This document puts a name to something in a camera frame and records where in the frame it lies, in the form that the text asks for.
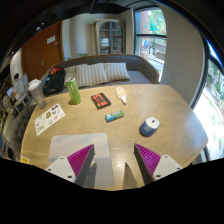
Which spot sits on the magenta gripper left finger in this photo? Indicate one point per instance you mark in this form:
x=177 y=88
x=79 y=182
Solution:
x=75 y=167

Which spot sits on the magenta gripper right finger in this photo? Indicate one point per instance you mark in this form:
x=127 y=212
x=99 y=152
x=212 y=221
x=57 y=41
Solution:
x=153 y=166

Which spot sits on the blue white computer mouse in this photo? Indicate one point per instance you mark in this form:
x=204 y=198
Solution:
x=149 y=126

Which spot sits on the white sticker sheet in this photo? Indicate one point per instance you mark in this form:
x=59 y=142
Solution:
x=48 y=118

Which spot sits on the teal gum pack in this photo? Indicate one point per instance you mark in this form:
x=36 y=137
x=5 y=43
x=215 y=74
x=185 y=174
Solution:
x=114 y=116

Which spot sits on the black orange box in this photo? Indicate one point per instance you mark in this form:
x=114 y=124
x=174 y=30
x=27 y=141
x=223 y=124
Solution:
x=100 y=100

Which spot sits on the white squeeze bottle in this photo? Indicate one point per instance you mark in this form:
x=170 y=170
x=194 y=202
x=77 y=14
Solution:
x=121 y=94

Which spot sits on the green drink can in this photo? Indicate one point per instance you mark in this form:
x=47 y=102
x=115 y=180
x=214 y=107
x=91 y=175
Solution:
x=73 y=90

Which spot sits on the black backpack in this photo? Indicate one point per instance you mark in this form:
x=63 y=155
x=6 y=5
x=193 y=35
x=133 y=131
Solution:
x=54 y=82

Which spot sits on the clear plastic cup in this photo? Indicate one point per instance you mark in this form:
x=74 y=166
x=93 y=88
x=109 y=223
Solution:
x=34 y=87

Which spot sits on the striped pillow middle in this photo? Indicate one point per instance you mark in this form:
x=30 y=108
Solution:
x=91 y=75

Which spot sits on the striped pillow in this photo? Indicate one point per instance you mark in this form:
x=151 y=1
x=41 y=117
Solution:
x=91 y=75
x=116 y=71
x=70 y=74

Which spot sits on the striped pillow left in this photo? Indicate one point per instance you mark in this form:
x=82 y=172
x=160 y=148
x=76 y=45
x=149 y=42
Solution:
x=70 y=74

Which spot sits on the grey couch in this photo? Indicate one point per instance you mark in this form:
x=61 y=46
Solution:
x=139 y=70

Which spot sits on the grey chair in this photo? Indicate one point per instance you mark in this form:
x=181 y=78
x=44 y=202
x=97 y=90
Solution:
x=17 y=96

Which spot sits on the striped pillow right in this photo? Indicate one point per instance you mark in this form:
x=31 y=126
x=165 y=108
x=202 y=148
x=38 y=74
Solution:
x=116 y=71

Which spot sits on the brown wooden door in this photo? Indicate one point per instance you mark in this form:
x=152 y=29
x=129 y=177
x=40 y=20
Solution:
x=42 y=52

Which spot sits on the wooden glass cabinet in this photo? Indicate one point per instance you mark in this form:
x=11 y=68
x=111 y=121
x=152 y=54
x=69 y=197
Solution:
x=109 y=35

